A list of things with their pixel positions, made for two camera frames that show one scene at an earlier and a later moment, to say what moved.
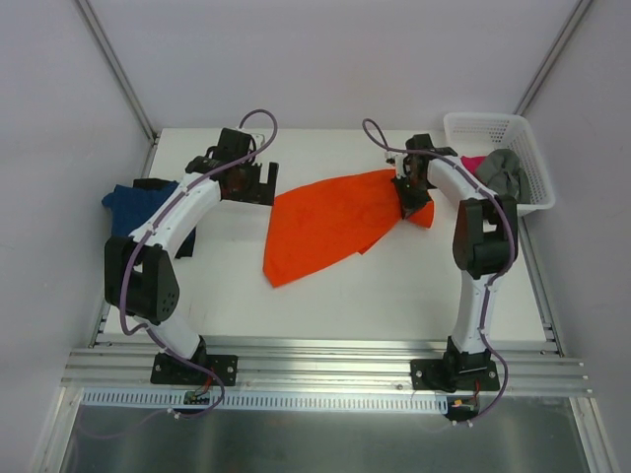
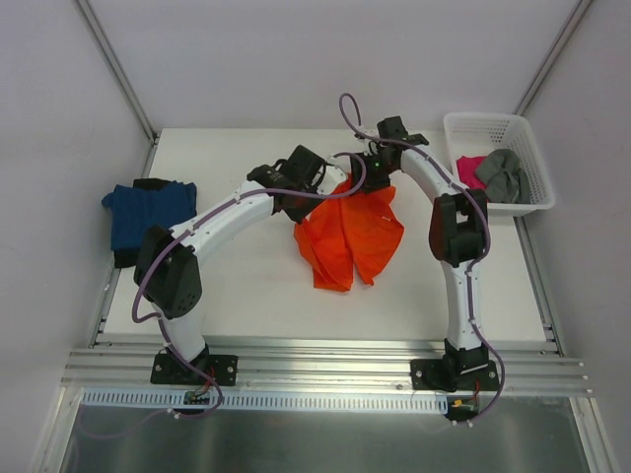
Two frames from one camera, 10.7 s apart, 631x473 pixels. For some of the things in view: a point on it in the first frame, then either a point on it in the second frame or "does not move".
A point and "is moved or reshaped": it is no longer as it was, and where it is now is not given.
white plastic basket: x=477 y=134 does not move
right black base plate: x=456 y=371 does not move
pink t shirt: x=472 y=163 does not move
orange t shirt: x=316 y=226 is moved or reshaped
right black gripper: x=409 y=190 -> x=368 y=173
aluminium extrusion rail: x=339 y=367 does not move
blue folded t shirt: x=131 y=207 does not move
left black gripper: x=257 y=190 -> x=306 y=206
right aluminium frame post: x=553 y=56 does not move
